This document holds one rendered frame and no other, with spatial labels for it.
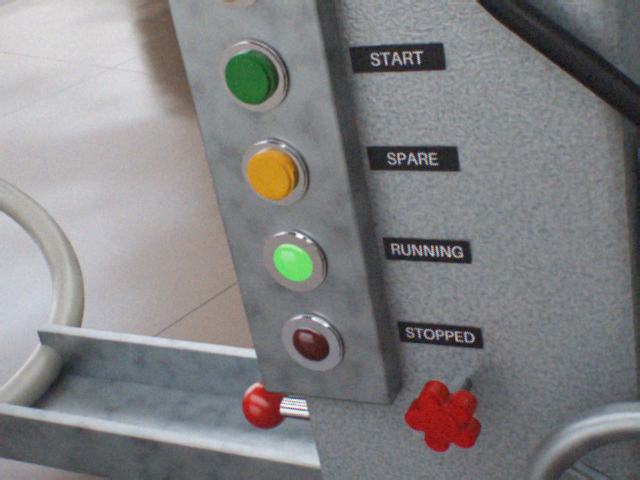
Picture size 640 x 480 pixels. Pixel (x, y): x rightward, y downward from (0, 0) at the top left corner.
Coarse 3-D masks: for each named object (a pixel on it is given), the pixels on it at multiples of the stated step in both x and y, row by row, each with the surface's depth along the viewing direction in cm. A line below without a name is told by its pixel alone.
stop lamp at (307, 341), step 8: (304, 328) 58; (312, 328) 57; (296, 336) 58; (304, 336) 58; (312, 336) 57; (320, 336) 57; (296, 344) 58; (304, 344) 58; (312, 344) 58; (320, 344) 57; (304, 352) 58; (312, 352) 58; (320, 352) 58; (328, 352) 58; (312, 360) 58; (320, 360) 58
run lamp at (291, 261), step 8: (280, 248) 56; (288, 248) 55; (296, 248) 55; (280, 256) 56; (288, 256) 55; (296, 256) 55; (304, 256) 55; (280, 264) 56; (288, 264) 55; (296, 264) 55; (304, 264) 55; (280, 272) 56; (288, 272) 56; (296, 272) 55; (304, 272) 55; (296, 280) 56
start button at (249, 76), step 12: (240, 60) 50; (252, 60) 50; (264, 60) 50; (228, 72) 51; (240, 72) 51; (252, 72) 50; (264, 72) 50; (228, 84) 51; (240, 84) 51; (252, 84) 51; (264, 84) 51; (240, 96) 51; (252, 96) 51; (264, 96) 51
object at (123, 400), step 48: (48, 336) 95; (96, 336) 93; (144, 336) 91; (96, 384) 94; (144, 384) 93; (192, 384) 90; (240, 384) 88; (0, 432) 86; (48, 432) 83; (96, 432) 81; (144, 432) 79; (192, 432) 86; (240, 432) 85; (288, 432) 84
